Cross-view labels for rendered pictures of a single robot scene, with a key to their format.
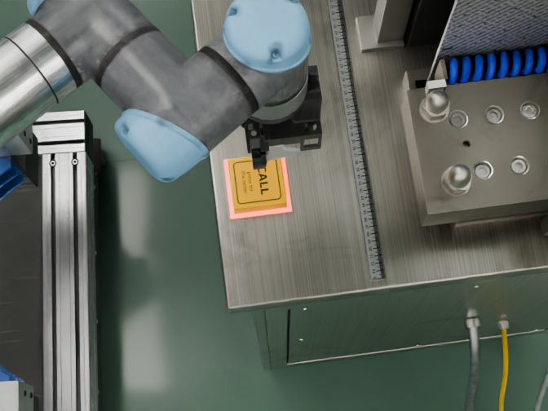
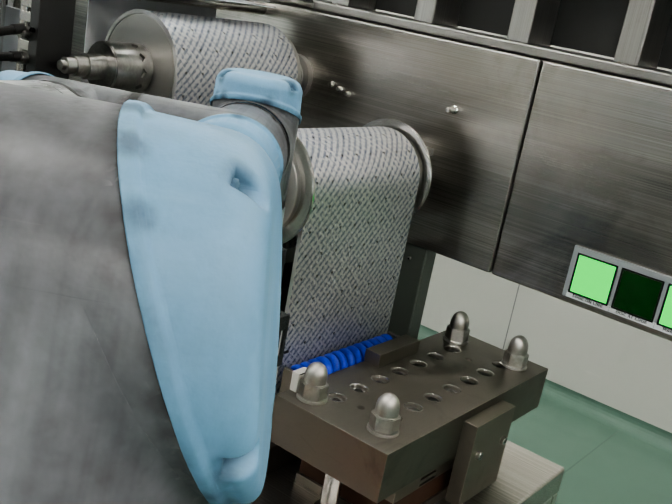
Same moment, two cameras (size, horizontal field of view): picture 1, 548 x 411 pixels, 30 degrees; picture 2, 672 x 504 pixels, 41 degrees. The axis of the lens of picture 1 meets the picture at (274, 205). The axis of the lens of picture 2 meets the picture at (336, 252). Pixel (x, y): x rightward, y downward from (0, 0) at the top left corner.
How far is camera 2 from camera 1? 91 cm
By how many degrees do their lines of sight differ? 64
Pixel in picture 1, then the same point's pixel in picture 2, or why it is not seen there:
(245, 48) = (264, 79)
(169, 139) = (255, 128)
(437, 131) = (330, 408)
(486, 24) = (313, 303)
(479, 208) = (419, 438)
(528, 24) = (337, 307)
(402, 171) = not seen: outside the picture
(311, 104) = not seen: hidden behind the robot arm
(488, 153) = not seen: hidden behind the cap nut
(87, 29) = (88, 90)
